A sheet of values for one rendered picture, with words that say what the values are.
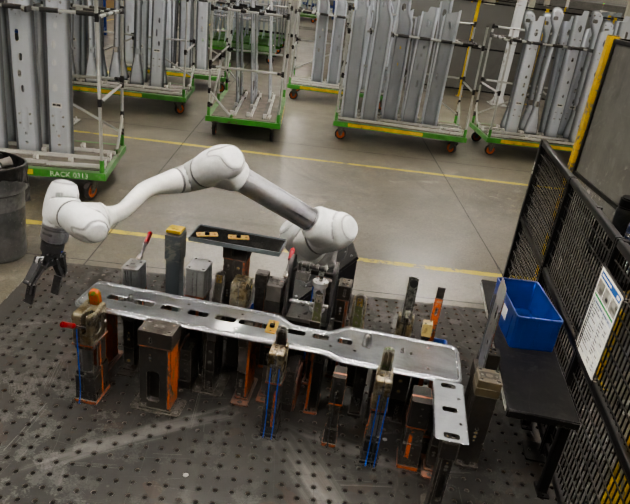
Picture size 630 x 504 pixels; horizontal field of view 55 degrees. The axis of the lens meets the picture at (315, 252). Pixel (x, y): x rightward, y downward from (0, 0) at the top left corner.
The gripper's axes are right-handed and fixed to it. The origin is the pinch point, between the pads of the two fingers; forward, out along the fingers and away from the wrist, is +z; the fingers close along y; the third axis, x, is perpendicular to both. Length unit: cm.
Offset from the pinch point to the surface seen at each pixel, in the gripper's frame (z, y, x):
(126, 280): -5.3, -26.8, 15.6
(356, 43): -183, -685, -68
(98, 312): -3.9, 4.0, 24.2
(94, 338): 4.8, 5.3, 25.6
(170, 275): -6, -47, 24
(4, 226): 53, -178, -161
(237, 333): -8, -13, 67
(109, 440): 32, 13, 43
